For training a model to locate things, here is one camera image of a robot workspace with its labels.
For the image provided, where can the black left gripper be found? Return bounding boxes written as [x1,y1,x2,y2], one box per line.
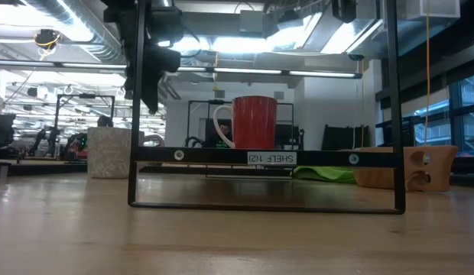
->
[122,15,183,115]

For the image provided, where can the beige patterned mug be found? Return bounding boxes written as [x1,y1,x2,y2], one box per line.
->
[86,126,166,180]

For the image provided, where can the red mug with white handle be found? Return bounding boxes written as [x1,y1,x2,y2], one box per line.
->
[213,95,278,150]

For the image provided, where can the wooden cup with holed handle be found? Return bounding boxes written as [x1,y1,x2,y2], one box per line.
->
[352,144,460,193]

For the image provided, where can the person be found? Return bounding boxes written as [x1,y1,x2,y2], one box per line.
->
[210,121,235,149]
[96,114,115,128]

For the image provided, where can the red background machine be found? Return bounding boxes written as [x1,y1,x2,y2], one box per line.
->
[67,132,89,160]

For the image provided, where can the grey ceiling box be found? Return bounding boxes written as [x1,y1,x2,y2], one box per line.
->
[239,10,268,34]

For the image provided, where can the white ceiling unit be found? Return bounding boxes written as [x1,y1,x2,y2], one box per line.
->
[396,0,461,21]

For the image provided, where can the long hanging light bar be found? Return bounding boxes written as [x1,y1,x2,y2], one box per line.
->
[0,59,363,80]

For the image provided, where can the black background chairs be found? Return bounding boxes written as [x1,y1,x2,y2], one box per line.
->
[320,124,371,151]

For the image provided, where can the dark background monitor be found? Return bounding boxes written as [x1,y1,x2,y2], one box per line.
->
[0,113,17,150]

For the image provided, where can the green cloth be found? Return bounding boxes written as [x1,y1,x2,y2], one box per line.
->
[291,165,357,185]

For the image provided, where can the black background station frame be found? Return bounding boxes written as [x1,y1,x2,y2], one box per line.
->
[54,93,116,161]

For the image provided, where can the silver ventilation duct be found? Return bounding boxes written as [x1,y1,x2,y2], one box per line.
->
[24,0,125,64]

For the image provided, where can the yellow cable reel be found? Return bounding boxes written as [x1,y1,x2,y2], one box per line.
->
[33,28,63,51]

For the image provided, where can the black aluminium rig frame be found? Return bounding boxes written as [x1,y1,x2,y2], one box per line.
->
[0,159,474,189]

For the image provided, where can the black metal shelf frame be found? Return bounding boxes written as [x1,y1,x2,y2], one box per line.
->
[127,0,407,215]

